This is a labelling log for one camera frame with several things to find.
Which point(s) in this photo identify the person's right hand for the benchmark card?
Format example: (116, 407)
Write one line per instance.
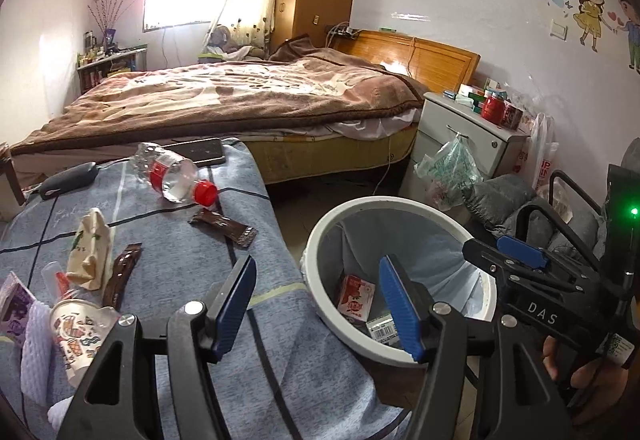
(608, 383)

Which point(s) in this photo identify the green plastic bag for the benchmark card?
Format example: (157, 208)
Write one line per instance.
(448, 174)

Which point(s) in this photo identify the patterned paper cup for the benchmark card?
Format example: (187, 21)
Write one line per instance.
(79, 328)

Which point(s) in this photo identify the white foam fruit net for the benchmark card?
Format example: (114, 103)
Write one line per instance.
(36, 353)

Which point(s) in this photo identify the bed with brown blanket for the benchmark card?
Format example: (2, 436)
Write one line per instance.
(299, 87)

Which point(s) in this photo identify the small clear plastic cup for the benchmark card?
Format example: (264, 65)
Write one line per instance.
(56, 281)

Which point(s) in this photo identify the black smartphone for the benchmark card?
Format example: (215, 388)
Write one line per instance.
(203, 152)

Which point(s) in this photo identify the white trash bin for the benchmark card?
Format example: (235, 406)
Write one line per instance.
(374, 267)

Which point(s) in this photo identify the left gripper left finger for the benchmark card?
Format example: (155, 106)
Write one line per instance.
(117, 398)

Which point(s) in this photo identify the dark blue glasses case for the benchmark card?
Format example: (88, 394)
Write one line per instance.
(69, 180)

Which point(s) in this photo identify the white nightstand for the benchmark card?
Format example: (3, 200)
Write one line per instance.
(494, 149)

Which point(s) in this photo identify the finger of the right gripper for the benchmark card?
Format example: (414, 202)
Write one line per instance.
(522, 252)

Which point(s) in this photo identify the clear plastic cola bottle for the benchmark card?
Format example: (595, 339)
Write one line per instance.
(172, 176)

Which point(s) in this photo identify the purple milk carton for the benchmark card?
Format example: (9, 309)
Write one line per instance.
(15, 302)

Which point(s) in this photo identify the blue grid tablecloth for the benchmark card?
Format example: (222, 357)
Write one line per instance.
(287, 375)

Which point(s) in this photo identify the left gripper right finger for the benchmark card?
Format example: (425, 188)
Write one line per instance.
(515, 397)

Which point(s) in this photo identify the wooden headboard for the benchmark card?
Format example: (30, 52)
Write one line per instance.
(441, 67)

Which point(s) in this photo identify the grey cushion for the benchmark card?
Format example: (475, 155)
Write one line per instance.
(494, 205)

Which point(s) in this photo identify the red white snack packet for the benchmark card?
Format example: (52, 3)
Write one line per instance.
(356, 298)

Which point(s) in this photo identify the red jar on nightstand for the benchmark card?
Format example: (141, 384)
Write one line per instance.
(493, 109)

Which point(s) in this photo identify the teddy bear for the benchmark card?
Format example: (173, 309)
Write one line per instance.
(220, 41)

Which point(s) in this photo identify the brown snack wrapper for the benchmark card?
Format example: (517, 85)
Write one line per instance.
(122, 267)
(240, 234)

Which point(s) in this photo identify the barcode box in bin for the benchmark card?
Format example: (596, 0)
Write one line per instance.
(382, 329)

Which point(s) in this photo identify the cluttered shelf desk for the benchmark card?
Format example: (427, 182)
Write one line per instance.
(92, 73)

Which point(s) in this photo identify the beige paper bag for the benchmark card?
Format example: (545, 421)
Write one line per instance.
(91, 250)

